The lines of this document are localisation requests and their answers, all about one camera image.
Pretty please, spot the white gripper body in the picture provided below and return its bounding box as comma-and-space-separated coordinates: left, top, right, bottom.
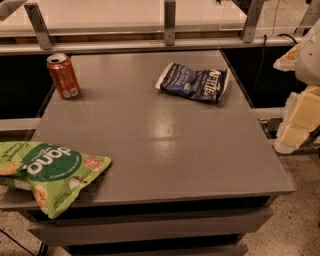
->
295, 20, 320, 86

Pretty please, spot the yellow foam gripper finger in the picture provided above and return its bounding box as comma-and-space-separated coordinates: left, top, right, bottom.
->
274, 85, 320, 154
273, 44, 299, 72

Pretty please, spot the blue Kettle chip bag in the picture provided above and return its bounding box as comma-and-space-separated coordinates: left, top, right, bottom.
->
155, 62, 231, 103

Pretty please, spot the green rice chip bag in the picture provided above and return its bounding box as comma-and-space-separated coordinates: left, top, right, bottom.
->
0, 141, 112, 219

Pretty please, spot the grey drawer cabinet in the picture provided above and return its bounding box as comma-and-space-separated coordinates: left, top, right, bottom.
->
19, 195, 278, 256

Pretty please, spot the orange soda can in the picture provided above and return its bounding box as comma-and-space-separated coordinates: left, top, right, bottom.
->
47, 53, 80, 99

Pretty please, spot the black cable at right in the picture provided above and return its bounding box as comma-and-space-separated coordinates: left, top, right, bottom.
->
249, 33, 299, 98

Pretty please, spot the right metal rail bracket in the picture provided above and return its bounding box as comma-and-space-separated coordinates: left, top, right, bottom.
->
240, 0, 264, 43

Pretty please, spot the metal rail bracket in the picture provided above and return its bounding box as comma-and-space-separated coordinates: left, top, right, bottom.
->
24, 3, 53, 50
164, 0, 176, 46
240, 0, 264, 43

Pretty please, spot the middle metal rail bracket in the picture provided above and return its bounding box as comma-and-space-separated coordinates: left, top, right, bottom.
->
164, 0, 176, 46

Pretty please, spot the left metal rail bracket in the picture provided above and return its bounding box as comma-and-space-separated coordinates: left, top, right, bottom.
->
24, 3, 53, 50

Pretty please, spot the black cable at floor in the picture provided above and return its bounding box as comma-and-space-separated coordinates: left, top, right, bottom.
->
0, 228, 36, 256

